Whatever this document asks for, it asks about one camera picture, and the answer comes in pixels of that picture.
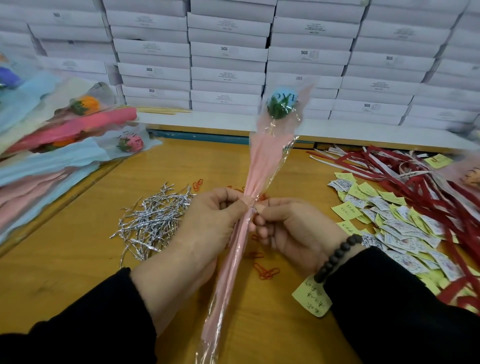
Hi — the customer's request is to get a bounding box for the person's right hand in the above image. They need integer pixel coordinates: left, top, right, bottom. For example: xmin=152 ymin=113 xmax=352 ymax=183
xmin=252 ymin=197 xmax=363 ymax=277

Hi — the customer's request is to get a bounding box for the person's left hand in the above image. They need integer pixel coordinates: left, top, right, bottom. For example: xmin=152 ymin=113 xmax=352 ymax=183
xmin=131 ymin=187 xmax=249 ymax=335

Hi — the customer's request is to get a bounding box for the pile of yellow white tags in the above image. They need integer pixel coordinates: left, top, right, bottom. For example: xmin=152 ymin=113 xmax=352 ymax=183
xmin=291 ymin=152 xmax=480 ymax=318

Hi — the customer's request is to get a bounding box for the blue flower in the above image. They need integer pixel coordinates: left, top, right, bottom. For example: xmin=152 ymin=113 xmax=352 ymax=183
xmin=195 ymin=84 xmax=316 ymax=364

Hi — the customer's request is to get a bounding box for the pile of red ribbons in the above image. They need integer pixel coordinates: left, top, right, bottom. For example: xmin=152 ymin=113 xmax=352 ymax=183
xmin=307 ymin=144 xmax=480 ymax=312

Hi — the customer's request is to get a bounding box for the pile of flowers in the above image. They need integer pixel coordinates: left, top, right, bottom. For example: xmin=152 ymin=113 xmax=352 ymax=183
xmin=0 ymin=52 xmax=162 ymax=245

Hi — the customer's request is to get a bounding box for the person's right forearm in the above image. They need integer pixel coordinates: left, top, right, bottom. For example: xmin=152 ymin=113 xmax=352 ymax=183
xmin=324 ymin=246 xmax=480 ymax=364

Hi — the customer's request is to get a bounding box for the person's left forearm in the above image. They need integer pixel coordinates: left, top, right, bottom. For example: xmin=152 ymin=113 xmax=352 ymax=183
xmin=0 ymin=267 xmax=159 ymax=364

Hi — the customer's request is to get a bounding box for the pile of silver twist ties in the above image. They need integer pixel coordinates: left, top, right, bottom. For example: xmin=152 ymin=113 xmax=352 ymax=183
xmin=109 ymin=182 xmax=195 ymax=265

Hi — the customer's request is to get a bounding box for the pile of orange paper clips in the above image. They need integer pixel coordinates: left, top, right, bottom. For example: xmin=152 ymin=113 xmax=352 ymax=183
xmin=191 ymin=177 xmax=282 ymax=282

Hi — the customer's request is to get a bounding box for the long white board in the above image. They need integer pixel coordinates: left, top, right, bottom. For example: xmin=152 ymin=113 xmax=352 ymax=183
xmin=138 ymin=111 xmax=477 ymax=153

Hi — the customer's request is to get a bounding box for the wooden sticks bundle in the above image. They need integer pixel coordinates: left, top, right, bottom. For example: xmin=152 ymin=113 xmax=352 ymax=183
xmin=136 ymin=106 xmax=192 ymax=116

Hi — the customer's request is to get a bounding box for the black bead bracelet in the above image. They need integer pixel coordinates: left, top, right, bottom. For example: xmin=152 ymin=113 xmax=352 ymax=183
xmin=313 ymin=234 xmax=363 ymax=285

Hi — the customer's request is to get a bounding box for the wall of stacked white boxes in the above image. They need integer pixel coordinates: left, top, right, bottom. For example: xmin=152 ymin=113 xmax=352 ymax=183
xmin=0 ymin=0 xmax=480 ymax=132

